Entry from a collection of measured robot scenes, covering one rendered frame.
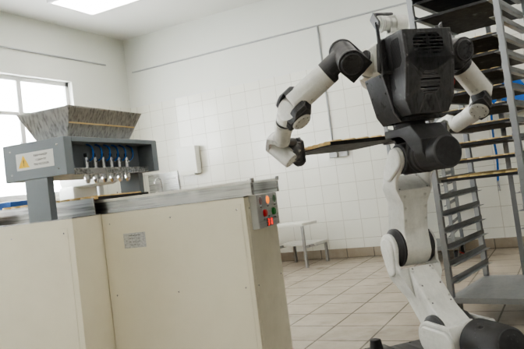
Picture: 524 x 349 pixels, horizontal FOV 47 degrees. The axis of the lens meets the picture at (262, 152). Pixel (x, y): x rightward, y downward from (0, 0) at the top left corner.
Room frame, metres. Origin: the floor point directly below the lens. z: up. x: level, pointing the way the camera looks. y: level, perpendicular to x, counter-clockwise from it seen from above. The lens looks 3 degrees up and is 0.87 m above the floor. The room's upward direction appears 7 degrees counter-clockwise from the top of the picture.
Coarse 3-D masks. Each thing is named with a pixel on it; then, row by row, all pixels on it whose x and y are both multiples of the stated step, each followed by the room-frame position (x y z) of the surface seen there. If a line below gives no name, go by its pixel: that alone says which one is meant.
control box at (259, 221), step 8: (272, 192) 2.60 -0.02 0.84; (256, 200) 2.42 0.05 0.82; (264, 200) 2.50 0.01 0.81; (272, 200) 2.58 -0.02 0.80; (256, 208) 2.42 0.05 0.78; (264, 208) 2.49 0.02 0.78; (256, 216) 2.42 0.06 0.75; (272, 216) 2.56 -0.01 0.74; (256, 224) 2.42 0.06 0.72; (264, 224) 2.47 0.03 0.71; (272, 224) 2.54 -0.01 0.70
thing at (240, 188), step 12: (252, 180) 2.38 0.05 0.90; (156, 192) 2.53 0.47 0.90; (168, 192) 2.51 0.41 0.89; (180, 192) 2.49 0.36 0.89; (192, 192) 2.47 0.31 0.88; (204, 192) 2.45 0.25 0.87; (216, 192) 2.43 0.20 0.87; (228, 192) 2.41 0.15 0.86; (240, 192) 2.39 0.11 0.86; (252, 192) 2.39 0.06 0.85; (96, 204) 2.65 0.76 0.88; (108, 204) 2.63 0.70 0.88; (120, 204) 2.60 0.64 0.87; (132, 204) 2.58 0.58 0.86; (144, 204) 2.56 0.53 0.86; (156, 204) 2.54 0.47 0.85; (168, 204) 2.52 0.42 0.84
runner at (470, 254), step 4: (484, 244) 3.74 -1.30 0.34; (476, 248) 3.62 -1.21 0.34; (480, 248) 3.67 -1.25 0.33; (484, 248) 3.73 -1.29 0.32; (488, 248) 3.72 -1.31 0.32; (468, 252) 3.49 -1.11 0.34; (472, 252) 3.54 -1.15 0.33; (476, 252) 3.60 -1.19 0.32; (480, 252) 3.59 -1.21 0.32; (460, 256) 3.39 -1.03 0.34; (464, 256) 3.44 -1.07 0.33; (468, 256) 3.49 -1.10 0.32; (472, 256) 3.47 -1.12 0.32; (452, 260) 3.29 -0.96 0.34; (456, 260) 3.33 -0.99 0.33; (460, 260) 3.38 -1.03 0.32; (464, 260) 3.37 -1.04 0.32; (452, 264) 3.28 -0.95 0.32; (456, 264) 3.28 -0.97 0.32
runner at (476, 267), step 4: (484, 260) 3.70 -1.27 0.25; (476, 264) 3.59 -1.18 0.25; (480, 264) 3.64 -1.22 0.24; (484, 264) 3.69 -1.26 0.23; (488, 264) 3.68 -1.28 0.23; (468, 268) 3.47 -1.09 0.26; (472, 268) 3.51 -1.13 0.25; (476, 268) 3.58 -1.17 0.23; (480, 268) 3.57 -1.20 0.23; (464, 272) 3.41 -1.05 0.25; (468, 272) 3.46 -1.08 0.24; (472, 272) 3.48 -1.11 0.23; (456, 276) 3.31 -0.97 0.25; (460, 276) 3.35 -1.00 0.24; (464, 276) 3.40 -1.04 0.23; (468, 276) 3.38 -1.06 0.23; (452, 280) 3.26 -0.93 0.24; (456, 280) 3.29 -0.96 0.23; (460, 280) 3.28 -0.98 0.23
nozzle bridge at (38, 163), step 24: (24, 144) 2.53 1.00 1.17; (48, 144) 2.48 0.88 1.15; (72, 144) 2.62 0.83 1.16; (120, 144) 2.89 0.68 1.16; (144, 144) 3.04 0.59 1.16; (24, 168) 2.53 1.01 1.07; (48, 168) 2.49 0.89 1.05; (72, 168) 2.48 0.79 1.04; (96, 168) 2.69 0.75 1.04; (120, 168) 2.86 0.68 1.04; (144, 168) 3.06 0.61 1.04; (48, 192) 2.49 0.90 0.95; (48, 216) 2.50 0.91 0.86
